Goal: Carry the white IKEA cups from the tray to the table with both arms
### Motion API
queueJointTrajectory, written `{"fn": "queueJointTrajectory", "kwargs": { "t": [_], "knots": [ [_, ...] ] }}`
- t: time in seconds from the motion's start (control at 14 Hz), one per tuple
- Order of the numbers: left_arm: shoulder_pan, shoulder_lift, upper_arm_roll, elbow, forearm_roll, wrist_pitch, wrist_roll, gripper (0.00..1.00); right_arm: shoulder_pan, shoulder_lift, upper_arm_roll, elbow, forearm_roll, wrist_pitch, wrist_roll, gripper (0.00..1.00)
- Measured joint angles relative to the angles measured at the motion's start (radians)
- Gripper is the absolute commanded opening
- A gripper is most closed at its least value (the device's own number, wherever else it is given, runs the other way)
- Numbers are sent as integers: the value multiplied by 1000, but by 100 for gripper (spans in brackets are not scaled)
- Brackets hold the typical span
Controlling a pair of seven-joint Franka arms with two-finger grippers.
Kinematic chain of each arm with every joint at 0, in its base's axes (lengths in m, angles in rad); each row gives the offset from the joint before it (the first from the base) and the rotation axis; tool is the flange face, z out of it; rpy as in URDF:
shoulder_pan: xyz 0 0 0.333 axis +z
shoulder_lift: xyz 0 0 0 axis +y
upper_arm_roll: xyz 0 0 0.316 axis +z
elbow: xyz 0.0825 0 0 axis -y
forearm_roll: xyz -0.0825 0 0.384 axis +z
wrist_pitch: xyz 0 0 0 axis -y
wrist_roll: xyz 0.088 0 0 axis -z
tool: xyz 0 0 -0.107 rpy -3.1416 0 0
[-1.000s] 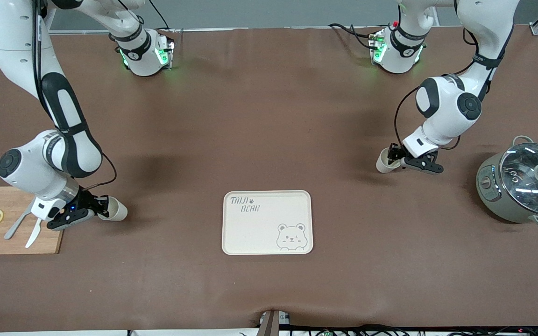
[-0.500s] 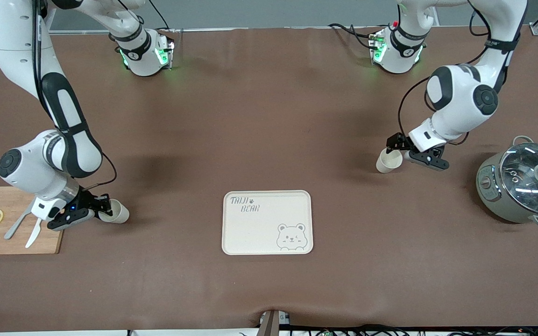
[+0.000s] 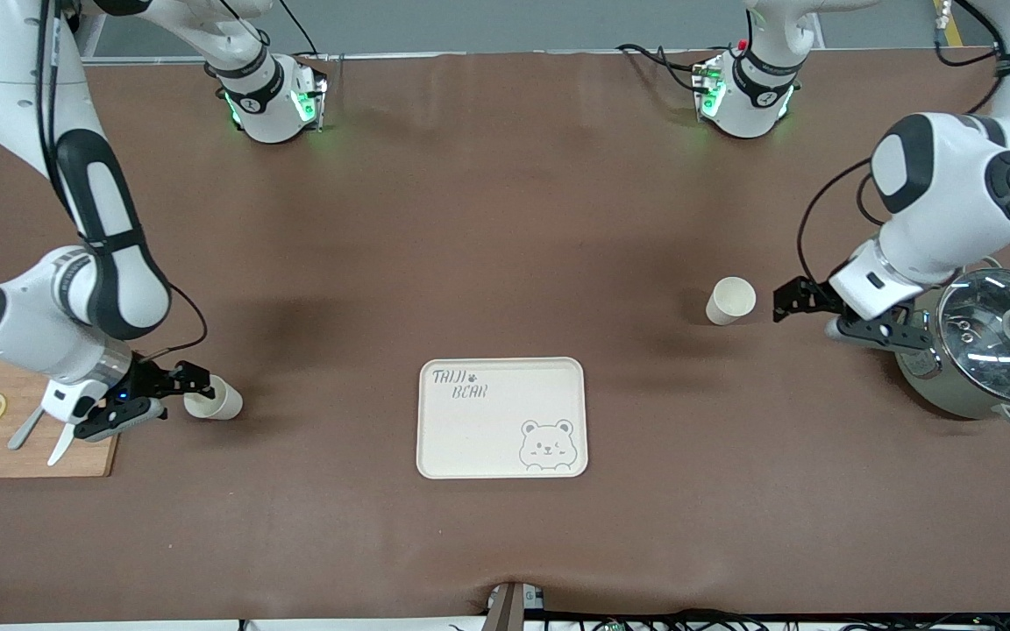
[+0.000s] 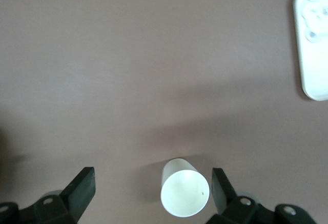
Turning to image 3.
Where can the metal table edge bracket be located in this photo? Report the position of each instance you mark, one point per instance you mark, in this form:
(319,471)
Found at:
(509,609)

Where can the grey plastic knife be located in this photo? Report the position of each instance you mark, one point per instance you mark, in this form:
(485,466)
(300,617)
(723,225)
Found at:
(23,434)

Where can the glass pot lid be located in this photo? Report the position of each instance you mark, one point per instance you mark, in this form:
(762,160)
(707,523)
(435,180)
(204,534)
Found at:
(987,350)

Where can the white plastic knife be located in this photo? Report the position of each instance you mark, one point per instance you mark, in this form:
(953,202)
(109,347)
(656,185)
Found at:
(60,452)

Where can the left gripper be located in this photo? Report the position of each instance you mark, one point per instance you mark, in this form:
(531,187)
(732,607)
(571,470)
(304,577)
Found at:
(814,295)

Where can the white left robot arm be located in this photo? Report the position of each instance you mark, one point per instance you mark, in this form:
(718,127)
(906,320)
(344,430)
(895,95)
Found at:
(952,193)

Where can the cream paper cup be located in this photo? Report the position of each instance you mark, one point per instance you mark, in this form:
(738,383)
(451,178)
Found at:
(220,403)
(730,301)

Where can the cream bear print tray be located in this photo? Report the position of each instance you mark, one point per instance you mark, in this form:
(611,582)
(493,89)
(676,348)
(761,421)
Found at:
(487,438)

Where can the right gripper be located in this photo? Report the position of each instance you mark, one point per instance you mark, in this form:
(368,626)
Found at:
(147,379)

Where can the grey pot with glass lid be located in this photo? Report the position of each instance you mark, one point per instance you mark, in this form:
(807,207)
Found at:
(935,386)

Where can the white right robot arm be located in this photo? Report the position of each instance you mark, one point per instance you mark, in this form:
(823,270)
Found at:
(110,280)

